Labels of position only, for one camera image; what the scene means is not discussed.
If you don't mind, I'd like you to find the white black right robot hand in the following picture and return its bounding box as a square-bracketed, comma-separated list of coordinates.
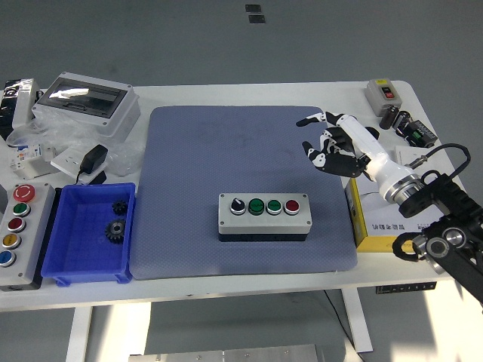
[296, 110, 411, 197]

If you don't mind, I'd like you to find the grey four-button control box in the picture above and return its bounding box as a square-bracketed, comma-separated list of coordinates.
[217, 192, 313, 243]

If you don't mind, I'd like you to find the grey five-button control box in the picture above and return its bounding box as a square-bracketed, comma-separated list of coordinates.
[0, 183, 57, 291]

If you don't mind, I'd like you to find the black cylindrical capacitor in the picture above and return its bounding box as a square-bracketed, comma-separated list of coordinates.
[392, 109, 412, 133]
[379, 105, 400, 130]

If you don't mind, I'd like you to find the black module green terminal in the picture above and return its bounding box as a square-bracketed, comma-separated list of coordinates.
[402, 119, 438, 149]

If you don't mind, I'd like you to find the yellow white carton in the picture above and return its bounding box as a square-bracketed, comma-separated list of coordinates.
[345, 176, 463, 253]

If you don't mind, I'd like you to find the black table control panel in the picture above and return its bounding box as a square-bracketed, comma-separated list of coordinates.
[375, 281, 438, 293]

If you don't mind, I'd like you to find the white table leg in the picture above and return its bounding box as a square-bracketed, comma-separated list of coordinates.
[64, 305, 94, 362]
[341, 288, 374, 354]

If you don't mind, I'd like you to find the grey-blue table mat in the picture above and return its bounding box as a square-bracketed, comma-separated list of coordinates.
[128, 105, 358, 281]

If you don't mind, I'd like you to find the grey distribution box clear lid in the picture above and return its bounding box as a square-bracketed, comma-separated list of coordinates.
[31, 72, 141, 141]

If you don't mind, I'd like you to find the large black bevel gear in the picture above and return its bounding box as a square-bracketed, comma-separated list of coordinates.
[104, 218, 128, 244]

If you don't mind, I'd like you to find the black power adapter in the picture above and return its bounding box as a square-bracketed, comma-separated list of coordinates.
[76, 144, 109, 185]

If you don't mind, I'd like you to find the clear plastic bag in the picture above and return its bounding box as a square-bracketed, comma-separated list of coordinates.
[7, 112, 146, 178]

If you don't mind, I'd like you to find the blue plastic bin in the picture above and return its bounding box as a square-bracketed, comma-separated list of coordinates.
[40, 183, 137, 287]

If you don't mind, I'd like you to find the white circuit breaker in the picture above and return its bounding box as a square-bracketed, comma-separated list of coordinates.
[8, 143, 57, 180]

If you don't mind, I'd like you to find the white wrapped device box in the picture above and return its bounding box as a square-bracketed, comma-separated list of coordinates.
[11, 78, 42, 131]

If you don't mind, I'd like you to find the black foil packet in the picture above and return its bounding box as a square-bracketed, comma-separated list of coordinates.
[0, 78, 24, 141]

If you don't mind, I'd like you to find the white wall switch panel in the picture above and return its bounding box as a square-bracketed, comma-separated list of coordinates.
[394, 145, 438, 176]

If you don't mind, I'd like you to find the grey switch box red button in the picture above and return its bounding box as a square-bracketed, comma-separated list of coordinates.
[365, 78, 405, 117]

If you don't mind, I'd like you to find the black cable under table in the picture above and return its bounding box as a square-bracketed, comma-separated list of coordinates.
[323, 290, 363, 362]

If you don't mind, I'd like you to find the white wall socket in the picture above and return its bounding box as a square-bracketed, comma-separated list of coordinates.
[50, 146, 107, 186]

